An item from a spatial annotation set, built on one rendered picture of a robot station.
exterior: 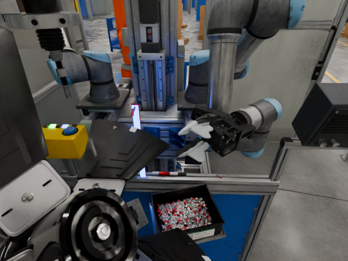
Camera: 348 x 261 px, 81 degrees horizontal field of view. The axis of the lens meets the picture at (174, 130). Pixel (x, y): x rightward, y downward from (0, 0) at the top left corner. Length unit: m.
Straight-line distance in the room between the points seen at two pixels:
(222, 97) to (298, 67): 1.82
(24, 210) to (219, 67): 0.53
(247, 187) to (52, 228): 0.76
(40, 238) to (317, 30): 2.34
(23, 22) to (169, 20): 0.93
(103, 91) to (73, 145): 0.38
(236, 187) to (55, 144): 0.71
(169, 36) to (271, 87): 1.47
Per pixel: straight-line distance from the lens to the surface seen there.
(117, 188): 0.40
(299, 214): 2.07
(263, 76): 2.29
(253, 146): 0.70
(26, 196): 0.34
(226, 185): 0.89
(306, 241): 1.93
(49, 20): 0.25
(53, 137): 0.82
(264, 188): 0.94
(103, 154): 0.48
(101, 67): 1.04
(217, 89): 0.62
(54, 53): 0.28
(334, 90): 0.79
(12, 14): 0.27
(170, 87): 1.22
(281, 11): 0.65
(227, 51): 0.61
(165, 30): 1.13
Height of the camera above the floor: 1.48
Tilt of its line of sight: 33 degrees down
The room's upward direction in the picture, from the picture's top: straight up
